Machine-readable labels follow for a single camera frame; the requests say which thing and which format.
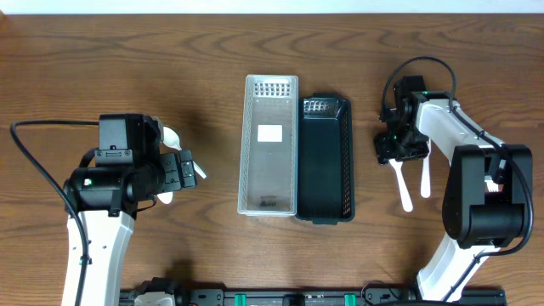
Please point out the white spoon angled large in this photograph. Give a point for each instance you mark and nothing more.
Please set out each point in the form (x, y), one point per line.
(171, 139)

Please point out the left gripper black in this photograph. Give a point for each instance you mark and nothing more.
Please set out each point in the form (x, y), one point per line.
(185, 169)

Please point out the white spoon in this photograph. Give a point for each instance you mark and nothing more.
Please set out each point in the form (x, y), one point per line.
(166, 197)
(405, 198)

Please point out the clear mesh plastic tray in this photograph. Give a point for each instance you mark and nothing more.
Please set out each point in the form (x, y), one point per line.
(268, 182)

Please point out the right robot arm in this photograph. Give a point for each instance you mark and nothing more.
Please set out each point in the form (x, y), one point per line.
(488, 195)

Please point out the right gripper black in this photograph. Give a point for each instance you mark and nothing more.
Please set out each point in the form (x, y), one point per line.
(399, 150)

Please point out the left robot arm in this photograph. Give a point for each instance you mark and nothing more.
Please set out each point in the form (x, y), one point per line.
(103, 205)

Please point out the white fork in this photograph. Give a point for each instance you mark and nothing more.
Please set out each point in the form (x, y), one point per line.
(491, 186)
(425, 186)

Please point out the black mesh plastic tray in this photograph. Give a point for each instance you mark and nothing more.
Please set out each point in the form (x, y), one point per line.
(325, 192)

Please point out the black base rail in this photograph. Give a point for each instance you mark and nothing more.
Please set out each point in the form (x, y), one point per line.
(161, 291)

